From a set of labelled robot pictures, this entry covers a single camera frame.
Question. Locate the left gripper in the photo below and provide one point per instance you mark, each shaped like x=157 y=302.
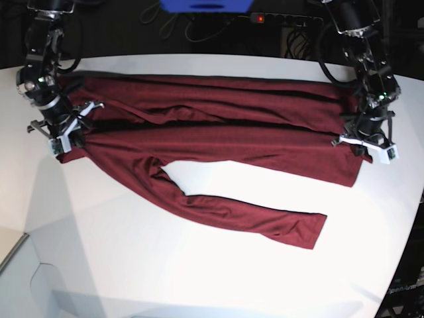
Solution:
x=366 y=130

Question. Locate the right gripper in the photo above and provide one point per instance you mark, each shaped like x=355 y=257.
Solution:
x=62 y=118

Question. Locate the maroon t-shirt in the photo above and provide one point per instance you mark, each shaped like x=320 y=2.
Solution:
x=147 y=122

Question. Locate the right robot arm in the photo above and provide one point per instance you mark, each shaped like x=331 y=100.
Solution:
x=38 y=80

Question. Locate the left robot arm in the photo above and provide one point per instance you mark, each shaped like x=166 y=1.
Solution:
x=356 y=22

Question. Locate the black power strip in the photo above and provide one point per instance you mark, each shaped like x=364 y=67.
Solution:
x=285 y=20

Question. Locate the blue box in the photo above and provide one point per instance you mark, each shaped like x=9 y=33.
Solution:
x=206 y=6

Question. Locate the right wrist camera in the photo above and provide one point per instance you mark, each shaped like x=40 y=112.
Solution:
x=60 y=145

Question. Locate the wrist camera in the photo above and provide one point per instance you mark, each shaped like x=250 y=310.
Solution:
x=60 y=145
x=388 y=153

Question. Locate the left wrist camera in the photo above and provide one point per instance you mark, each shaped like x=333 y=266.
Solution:
x=388 y=153

